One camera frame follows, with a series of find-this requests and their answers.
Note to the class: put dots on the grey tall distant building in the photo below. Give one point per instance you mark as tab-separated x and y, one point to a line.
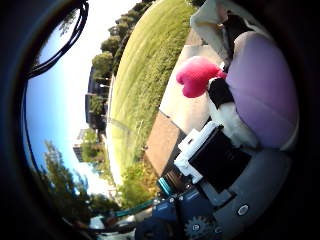
79	146

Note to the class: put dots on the pink cloth item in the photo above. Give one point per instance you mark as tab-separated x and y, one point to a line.
263	90

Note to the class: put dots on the dark distant building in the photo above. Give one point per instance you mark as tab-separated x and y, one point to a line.
95	100

